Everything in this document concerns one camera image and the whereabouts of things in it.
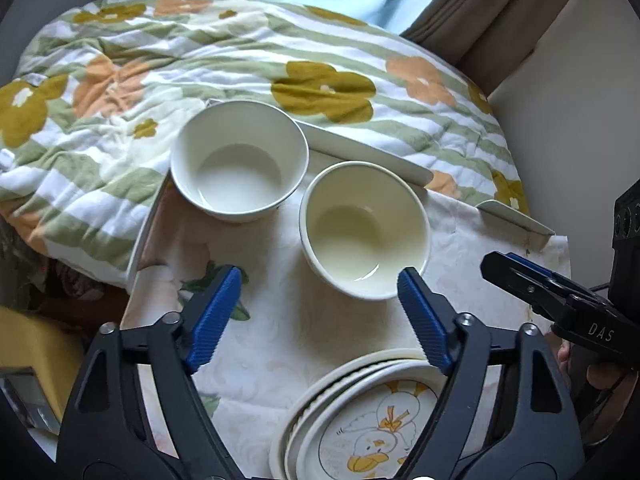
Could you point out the cream bowl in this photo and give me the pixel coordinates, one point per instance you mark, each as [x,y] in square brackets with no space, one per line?
[365,230]

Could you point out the floral tablecloth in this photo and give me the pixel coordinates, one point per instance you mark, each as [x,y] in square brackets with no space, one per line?
[280,320]

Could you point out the floral striped blanket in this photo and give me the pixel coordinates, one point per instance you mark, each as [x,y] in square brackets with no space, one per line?
[150,85]

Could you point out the duck print plate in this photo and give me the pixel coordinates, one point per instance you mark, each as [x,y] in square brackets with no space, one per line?
[370,432]

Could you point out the yellow box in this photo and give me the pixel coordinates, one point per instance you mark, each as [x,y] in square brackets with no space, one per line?
[35,340]

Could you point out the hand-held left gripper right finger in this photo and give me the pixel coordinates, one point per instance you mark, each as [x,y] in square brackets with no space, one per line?
[425,320]

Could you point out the yellow plate with cream rim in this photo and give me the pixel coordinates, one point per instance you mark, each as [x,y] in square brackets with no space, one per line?
[299,394]

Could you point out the grey device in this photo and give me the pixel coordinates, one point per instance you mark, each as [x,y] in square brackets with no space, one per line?
[25,396]

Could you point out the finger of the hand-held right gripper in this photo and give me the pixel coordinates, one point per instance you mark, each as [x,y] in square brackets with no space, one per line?
[520,285]
[537,269]

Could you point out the white bowl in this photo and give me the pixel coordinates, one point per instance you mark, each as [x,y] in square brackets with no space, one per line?
[235,170]

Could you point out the brown curtain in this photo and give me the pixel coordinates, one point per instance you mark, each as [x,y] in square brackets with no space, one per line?
[480,15]

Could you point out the person's right hand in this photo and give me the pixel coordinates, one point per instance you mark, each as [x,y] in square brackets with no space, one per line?
[605,377]

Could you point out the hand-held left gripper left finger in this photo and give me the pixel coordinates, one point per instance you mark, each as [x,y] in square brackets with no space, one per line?
[212,320]

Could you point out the dark patterned cloth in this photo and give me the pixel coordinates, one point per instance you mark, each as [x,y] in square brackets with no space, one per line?
[75,290]

